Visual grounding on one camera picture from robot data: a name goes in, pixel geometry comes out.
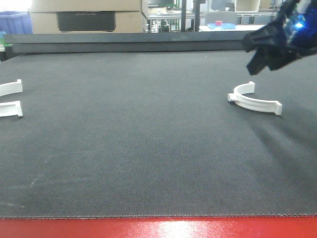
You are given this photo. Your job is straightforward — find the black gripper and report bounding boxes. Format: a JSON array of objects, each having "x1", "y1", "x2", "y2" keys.
[{"x1": 241, "y1": 0, "x2": 317, "y2": 75}]

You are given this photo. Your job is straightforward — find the white curved PVC clamp piece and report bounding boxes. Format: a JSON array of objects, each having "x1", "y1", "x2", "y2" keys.
[{"x1": 227, "y1": 81, "x2": 282, "y2": 116}]

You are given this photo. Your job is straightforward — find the blue plastic bin background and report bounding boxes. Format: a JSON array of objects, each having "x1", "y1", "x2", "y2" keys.
[{"x1": 0, "y1": 11, "x2": 33, "y2": 34}]

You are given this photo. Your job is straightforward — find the white curved PVC piece left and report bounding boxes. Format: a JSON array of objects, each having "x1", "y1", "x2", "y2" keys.
[{"x1": 0, "y1": 79, "x2": 23, "y2": 117}]

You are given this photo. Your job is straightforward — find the grey chair back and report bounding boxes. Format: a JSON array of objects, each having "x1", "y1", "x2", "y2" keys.
[{"x1": 205, "y1": 11, "x2": 238, "y2": 25}]

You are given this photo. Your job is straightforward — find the blue tray on far table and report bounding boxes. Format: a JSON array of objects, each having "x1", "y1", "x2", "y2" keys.
[{"x1": 207, "y1": 23, "x2": 236, "y2": 30}]

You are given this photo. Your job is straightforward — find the black mat on table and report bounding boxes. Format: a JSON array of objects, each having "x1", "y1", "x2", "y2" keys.
[{"x1": 0, "y1": 51, "x2": 317, "y2": 218}]

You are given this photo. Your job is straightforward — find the large cardboard box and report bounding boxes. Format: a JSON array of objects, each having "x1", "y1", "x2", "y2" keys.
[{"x1": 30, "y1": 0, "x2": 148, "y2": 34}]

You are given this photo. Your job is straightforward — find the black raised rail strip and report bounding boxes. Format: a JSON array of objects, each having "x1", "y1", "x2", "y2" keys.
[{"x1": 4, "y1": 31, "x2": 247, "y2": 54}]

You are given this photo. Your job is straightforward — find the black vertical post right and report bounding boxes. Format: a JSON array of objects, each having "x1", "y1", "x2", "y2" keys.
[{"x1": 193, "y1": 0, "x2": 206, "y2": 32}]

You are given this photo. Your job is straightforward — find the black vertical post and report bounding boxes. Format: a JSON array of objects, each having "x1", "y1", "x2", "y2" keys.
[
  {"x1": 181, "y1": 0, "x2": 187, "y2": 32},
  {"x1": 193, "y1": 0, "x2": 206, "y2": 32}
]

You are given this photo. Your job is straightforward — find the black vertical post left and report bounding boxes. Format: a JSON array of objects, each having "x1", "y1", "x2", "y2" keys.
[{"x1": 181, "y1": 0, "x2": 187, "y2": 32}]

